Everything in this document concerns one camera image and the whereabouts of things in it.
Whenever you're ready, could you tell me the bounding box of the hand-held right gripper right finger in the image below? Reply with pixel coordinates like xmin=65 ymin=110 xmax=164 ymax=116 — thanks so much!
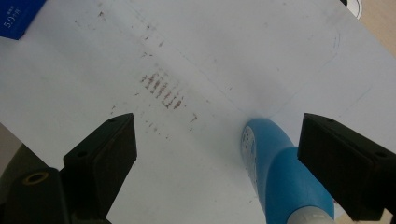
xmin=297 ymin=112 xmax=396 ymax=222

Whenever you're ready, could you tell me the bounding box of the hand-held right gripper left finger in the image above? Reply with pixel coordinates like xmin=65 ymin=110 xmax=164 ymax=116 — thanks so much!
xmin=63 ymin=112 xmax=138 ymax=220

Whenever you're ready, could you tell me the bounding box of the blue detergent bottle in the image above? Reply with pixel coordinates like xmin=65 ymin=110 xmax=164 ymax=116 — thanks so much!
xmin=240 ymin=117 xmax=336 ymax=224

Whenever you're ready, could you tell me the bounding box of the blue cardboard box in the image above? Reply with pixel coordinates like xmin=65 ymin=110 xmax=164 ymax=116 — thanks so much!
xmin=0 ymin=0 xmax=48 ymax=41

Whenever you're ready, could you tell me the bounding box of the round black white object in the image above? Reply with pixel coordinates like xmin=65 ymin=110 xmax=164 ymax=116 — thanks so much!
xmin=339 ymin=0 xmax=363 ymax=21

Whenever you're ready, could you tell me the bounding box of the white paper sheet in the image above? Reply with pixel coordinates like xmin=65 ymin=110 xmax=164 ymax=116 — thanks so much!
xmin=0 ymin=0 xmax=396 ymax=224

